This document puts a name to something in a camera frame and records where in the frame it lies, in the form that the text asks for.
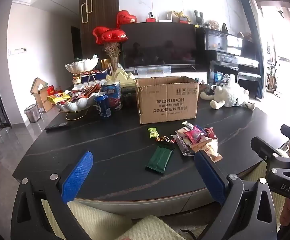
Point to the gold loop wall ornament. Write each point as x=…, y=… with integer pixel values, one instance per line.
x=87, y=7

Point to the red heart balloon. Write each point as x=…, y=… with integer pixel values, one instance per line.
x=126, y=18
x=115, y=36
x=100, y=33

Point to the dark green snack packet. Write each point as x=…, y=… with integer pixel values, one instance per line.
x=160, y=158

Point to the dark bunny figure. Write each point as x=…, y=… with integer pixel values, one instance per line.
x=198, y=18

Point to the red snack packet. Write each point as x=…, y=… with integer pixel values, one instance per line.
x=210, y=133

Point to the grey trash bin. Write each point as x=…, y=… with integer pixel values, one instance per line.
x=32, y=113

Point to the small white snack packet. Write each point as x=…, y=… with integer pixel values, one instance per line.
x=188, y=125

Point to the pale yellow mountain ornament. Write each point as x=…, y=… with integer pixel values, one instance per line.
x=122, y=77

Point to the brown cardboard box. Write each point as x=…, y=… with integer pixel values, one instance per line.
x=167, y=100

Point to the pink snack packet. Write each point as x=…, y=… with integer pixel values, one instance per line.
x=195, y=135

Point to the black remote control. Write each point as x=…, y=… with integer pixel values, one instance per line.
x=56, y=126

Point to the open cardboard box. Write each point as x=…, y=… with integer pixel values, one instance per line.
x=43, y=98

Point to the blue soda can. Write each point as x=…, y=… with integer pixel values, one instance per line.
x=103, y=106

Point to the dried flower bunch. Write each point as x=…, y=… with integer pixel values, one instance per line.
x=113, y=52

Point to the black piano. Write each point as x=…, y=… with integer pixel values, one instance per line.
x=225, y=47

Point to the black television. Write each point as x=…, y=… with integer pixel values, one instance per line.
x=157, y=45

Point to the white two-tier bowl stand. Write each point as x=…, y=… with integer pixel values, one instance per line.
x=81, y=105

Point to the orange cream snack packet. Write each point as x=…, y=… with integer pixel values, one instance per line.
x=210, y=151

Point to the blue white packet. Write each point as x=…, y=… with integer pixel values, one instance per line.
x=218, y=77

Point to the pile of snack packets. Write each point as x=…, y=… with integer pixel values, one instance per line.
x=77, y=94

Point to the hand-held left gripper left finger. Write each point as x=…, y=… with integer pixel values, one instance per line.
x=77, y=177

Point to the light green candy packet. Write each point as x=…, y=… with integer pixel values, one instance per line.
x=153, y=132

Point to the dark brown snack stick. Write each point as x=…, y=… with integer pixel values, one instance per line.
x=182, y=146

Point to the white plush sheep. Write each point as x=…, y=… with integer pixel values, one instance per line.
x=231, y=92

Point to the blue round tin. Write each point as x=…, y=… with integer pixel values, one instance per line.
x=113, y=93

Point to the brown teddy bear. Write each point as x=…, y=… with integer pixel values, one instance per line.
x=213, y=25

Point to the cream knitted cloth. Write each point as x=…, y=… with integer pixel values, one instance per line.
x=97, y=220

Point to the red white clear packet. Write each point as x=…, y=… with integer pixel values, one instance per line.
x=181, y=133

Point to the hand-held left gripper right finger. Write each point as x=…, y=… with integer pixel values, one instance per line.
x=210, y=177

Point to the foil candy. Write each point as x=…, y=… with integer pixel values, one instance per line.
x=160, y=139
x=171, y=140

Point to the dark curtain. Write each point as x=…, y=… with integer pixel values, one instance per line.
x=254, y=42

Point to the white security camera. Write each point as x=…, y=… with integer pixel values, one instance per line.
x=150, y=17

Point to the gold table ornament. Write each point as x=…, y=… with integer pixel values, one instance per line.
x=176, y=16

